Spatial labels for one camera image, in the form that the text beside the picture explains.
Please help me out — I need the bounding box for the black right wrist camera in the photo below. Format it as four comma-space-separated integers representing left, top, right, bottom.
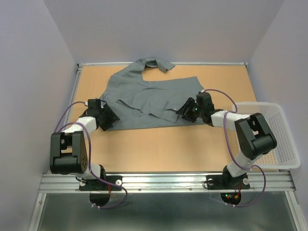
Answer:
196, 92, 215, 114

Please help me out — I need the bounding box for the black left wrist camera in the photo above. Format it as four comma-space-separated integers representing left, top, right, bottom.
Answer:
87, 99, 103, 117

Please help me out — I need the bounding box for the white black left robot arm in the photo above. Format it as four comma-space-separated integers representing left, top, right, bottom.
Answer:
50, 100, 120, 190

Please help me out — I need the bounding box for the grey long sleeve shirt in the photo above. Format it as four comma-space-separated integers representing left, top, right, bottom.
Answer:
101, 58, 203, 130

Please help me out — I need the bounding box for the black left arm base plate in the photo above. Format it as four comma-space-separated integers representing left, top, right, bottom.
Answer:
79, 175, 122, 192

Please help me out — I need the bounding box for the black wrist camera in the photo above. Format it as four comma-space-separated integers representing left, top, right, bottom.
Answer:
196, 92, 215, 114
87, 99, 103, 117

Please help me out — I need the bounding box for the white perforated plastic basket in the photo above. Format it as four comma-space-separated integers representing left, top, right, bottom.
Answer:
236, 102, 301, 170

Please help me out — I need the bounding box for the aluminium front frame rail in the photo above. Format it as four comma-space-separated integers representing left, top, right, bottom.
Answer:
38, 171, 296, 193

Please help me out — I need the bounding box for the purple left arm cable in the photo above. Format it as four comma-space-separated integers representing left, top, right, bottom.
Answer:
54, 101, 128, 209

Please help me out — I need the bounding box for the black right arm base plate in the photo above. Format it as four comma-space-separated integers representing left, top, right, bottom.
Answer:
205, 174, 250, 191

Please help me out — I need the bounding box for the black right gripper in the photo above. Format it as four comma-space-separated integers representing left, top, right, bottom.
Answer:
175, 97, 204, 122

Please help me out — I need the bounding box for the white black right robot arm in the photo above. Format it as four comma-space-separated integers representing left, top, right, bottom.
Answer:
176, 97, 277, 189

